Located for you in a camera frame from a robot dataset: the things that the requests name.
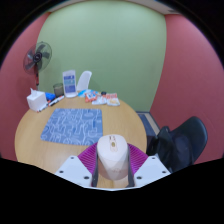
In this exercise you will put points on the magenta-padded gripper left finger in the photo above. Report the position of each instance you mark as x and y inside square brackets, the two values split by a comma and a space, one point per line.
[73, 168]

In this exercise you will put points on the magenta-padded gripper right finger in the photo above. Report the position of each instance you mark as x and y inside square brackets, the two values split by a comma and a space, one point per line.
[151, 168]

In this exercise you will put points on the pale pink computer mouse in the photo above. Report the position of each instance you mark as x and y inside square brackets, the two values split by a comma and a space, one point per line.
[112, 156]

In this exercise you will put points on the blue patterned mouse pad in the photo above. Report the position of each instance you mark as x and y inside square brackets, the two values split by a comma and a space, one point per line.
[71, 126]

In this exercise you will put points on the black office chair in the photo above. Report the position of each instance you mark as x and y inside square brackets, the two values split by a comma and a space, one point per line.
[181, 143]

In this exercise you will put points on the white whiteboard marker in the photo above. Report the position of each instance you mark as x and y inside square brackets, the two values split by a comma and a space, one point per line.
[43, 108]

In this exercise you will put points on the black whiteboard marker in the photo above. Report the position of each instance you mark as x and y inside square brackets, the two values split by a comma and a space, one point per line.
[56, 100]

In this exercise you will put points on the white flat snack packet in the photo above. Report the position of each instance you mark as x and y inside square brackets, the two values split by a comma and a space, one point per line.
[99, 101]

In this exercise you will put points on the blue whiteboard eraser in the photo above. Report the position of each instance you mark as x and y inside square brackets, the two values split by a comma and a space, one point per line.
[50, 96]

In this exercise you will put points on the light blue packet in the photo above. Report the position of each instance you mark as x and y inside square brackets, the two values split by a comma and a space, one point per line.
[84, 93]

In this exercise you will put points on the white tissue box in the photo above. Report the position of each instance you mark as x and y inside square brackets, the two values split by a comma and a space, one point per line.
[36, 101]

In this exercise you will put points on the white and orange snack packet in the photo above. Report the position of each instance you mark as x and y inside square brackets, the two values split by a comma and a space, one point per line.
[113, 99]

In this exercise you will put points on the dark mesh pen cup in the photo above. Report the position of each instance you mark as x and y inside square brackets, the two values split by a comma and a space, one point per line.
[58, 90]

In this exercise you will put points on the small black round object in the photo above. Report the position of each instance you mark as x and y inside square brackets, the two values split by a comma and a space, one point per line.
[103, 93]

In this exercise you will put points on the white acrylic sign stand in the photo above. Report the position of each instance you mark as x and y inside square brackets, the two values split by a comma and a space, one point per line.
[69, 83]

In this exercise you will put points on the black standing fan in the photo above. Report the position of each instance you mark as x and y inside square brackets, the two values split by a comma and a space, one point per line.
[37, 57]

